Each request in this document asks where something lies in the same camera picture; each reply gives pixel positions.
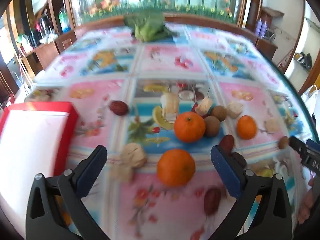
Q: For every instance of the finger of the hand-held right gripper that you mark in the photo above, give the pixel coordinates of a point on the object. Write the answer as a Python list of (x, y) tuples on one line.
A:
[(308, 160), (313, 145)]

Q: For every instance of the small orange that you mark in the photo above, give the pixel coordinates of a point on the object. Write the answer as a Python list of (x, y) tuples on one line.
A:
[(246, 127)]

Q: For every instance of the beige walnut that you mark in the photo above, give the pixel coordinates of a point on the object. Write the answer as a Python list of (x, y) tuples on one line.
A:
[(133, 155)]

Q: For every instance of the green leafy vegetable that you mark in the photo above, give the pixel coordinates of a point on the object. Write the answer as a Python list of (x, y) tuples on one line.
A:
[(150, 27)]

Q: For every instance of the white plastic bag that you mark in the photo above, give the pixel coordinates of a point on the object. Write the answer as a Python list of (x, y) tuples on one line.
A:
[(311, 97)]

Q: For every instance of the wooden sideboard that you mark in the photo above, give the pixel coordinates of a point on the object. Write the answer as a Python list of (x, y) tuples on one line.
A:
[(50, 52)]

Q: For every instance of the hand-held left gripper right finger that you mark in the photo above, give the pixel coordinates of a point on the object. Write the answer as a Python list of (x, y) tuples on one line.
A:
[(225, 170)]

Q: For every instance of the red box with white inside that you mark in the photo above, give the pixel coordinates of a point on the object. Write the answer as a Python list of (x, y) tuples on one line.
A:
[(32, 140)]

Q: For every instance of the fruit printed tablecloth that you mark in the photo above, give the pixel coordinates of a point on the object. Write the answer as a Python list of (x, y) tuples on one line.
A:
[(172, 62)]

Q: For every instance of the pale beige food chunk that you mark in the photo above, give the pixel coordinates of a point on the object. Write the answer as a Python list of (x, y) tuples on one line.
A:
[(170, 105), (272, 125), (203, 105), (234, 109)]

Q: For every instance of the dark red date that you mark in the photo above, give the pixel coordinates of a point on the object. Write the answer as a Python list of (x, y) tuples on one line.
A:
[(119, 108), (212, 201), (227, 142)]

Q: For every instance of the medium orange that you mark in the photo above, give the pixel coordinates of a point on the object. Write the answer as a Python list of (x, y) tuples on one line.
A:
[(176, 167)]

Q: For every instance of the small brown longan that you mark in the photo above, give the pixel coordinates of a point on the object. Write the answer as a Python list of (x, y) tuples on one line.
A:
[(283, 142)]

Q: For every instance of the brown kiwi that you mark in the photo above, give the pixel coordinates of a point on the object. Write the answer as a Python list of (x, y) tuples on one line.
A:
[(219, 113), (212, 126)]

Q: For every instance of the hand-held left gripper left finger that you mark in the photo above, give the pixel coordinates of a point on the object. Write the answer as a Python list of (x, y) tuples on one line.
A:
[(91, 170)]

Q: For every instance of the person's right hand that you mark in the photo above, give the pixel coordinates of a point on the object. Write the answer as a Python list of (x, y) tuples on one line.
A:
[(306, 205)]

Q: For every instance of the green plastic bottle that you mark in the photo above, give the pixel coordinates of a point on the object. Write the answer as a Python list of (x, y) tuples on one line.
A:
[(63, 21)]

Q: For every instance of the wooden corner cabinet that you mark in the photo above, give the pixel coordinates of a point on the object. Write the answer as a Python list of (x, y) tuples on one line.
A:
[(267, 35)]

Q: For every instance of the large orange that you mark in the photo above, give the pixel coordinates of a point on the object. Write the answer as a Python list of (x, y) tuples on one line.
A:
[(189, 127)]

